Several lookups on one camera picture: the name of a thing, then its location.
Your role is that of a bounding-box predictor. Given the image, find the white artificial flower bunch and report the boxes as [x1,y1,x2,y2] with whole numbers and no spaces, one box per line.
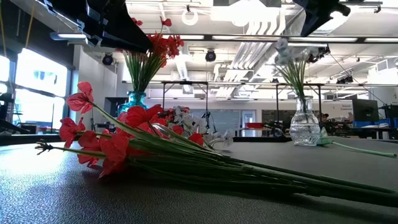
[172,105,235,149]
[273,37,313,105]

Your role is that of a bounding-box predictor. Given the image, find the black-legged folding table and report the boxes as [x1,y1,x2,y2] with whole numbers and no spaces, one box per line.
[159,80,210,129]
[274,82,325,125]

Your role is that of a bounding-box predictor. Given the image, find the white hanging ring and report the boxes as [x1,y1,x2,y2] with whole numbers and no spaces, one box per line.
[180,8,200,27]

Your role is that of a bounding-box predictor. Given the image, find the yellow hanging cable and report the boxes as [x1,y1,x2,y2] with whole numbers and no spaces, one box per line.
[24,6,35,49]

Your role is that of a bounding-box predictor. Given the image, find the blue storage bins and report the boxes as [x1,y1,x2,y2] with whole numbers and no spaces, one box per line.
[354,118,393,128]

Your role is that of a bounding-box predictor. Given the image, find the blue glass vase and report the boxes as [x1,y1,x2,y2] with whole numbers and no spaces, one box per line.
[117,90,150,116]

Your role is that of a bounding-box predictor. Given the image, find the black background tripod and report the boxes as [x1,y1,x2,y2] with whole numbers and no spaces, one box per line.
[201,111,217,133]

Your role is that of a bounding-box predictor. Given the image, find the black overhead frame bar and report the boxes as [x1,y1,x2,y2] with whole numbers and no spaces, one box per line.
[146,33,398,44]

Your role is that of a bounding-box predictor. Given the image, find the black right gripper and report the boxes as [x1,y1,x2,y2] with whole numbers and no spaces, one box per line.
[293,0,352,38]

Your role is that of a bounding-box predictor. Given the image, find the black cabinet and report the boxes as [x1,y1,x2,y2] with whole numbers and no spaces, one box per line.
[103,96,129,119]

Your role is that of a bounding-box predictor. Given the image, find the clear glass vase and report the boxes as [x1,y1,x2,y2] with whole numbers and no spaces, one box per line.
[289,95,322,147]

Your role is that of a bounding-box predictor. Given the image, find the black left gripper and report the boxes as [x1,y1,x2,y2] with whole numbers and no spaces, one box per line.
[43,0,154,54]

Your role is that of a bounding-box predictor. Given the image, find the person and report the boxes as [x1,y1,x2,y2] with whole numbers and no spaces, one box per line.
[320,113,331,134]

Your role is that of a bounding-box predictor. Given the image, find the white artificial rose stem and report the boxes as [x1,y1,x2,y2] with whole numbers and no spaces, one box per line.
[316,126,398,159]

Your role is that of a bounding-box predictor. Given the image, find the black ceiling camera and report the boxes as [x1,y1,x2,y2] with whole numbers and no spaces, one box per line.
[336,75,354,85]
[306,45,331,64]
[204,49,218,63]
[101,52,114,67]

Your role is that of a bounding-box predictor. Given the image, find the black computer monitor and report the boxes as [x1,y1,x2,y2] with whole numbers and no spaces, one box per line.
[351,98,381,123]

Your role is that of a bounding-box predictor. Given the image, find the silver air duct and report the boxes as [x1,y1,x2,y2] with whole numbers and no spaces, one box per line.
[274,7,308,65]

